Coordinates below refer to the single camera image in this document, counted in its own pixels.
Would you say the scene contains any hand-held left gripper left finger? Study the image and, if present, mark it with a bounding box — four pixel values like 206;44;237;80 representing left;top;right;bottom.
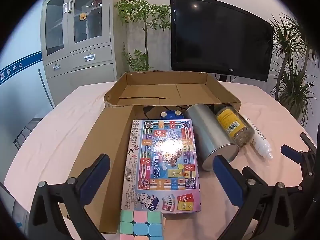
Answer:
29;154;111;240

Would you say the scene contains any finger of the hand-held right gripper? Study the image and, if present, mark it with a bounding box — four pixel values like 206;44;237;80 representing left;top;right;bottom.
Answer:
280;144;320;193
299;132;317;152

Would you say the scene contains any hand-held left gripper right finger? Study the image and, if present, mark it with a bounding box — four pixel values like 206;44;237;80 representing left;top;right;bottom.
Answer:
213;155;297;240

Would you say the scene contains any white plastic bottle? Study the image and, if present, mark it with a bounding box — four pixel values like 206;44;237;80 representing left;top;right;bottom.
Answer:
241;115;274;160

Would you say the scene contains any silver tin can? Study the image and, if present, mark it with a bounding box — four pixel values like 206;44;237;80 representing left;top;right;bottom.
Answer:
184;104;240;172

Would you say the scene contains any yellow label glass jar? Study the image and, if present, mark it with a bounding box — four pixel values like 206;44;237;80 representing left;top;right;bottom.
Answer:
215;106;255;147

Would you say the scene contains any pastel puzzle cube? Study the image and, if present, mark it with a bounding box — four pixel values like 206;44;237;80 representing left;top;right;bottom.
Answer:
119;210;166;240

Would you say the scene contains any colourful board game box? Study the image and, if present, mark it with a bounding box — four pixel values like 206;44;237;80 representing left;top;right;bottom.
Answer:
121;119;202;213

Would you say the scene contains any blue stapler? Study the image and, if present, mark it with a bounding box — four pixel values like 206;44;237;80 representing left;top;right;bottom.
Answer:
160;109;187;120

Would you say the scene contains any brown cardboard box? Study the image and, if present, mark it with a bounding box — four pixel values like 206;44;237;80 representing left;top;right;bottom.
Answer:
60;71;242;233

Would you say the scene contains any green palm plant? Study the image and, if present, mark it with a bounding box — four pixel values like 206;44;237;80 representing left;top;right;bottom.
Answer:
269;12;318;128

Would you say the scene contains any pink tablecloth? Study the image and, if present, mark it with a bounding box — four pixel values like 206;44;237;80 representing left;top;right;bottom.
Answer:
4;79;320;240

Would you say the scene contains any dark chair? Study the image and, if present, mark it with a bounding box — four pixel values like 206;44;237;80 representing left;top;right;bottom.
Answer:
13;120;34;152

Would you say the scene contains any grey metal cabinet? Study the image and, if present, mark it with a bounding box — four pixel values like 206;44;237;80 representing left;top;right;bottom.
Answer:
40;0;117;85

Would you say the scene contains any black television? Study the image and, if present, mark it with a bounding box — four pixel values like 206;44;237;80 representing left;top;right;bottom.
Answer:
170;0;274;82

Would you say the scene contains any tall leafy green plant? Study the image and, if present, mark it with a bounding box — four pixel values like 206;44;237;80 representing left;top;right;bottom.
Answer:
114;0;172;72

